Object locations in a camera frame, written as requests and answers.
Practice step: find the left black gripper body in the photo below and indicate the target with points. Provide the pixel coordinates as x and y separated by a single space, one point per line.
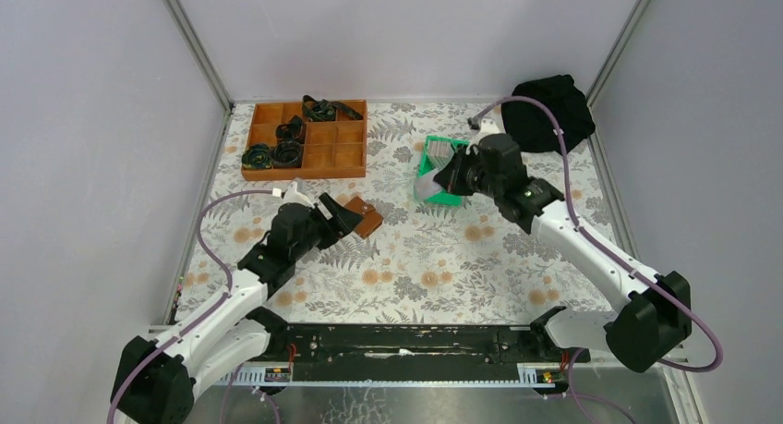
315 239

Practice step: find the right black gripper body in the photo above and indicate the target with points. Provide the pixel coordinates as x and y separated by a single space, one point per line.
476 180

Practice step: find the white credit card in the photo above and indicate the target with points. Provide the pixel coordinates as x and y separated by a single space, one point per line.
426 186

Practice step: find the brown leather card holder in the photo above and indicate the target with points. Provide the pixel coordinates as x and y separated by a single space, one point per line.
372 220

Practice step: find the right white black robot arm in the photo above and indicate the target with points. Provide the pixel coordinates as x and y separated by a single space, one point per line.
646 319

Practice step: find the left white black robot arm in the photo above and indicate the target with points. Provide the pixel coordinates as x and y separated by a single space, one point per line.
159 380

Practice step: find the stack of credit cards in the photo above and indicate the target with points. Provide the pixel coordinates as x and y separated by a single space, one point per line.
439 153

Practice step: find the green plastic bin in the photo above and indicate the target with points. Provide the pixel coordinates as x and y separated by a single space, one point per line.
442 198

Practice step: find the black cloth bundle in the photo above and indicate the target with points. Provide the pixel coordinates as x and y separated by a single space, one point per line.
531 128

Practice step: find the wooden compartment tray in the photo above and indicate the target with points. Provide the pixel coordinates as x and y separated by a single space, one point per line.
332 150

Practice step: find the rolled belt lower right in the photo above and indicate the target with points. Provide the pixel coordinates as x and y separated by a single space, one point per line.
287 154

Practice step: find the rolled belt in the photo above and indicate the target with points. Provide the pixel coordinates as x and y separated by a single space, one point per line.
293 130
327 111
257 157
287 154

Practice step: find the rolled belt lower left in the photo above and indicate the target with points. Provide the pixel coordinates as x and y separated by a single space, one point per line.
257 157

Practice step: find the floral patterned table mat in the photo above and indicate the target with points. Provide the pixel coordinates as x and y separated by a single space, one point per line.
427 263

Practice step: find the rolled belt middle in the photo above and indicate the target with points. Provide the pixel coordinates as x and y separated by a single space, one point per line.
293 130

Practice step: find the rolled belt top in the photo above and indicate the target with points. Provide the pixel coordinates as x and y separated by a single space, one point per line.
327 111

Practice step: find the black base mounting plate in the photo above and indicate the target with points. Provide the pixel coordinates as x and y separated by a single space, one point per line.
310 342

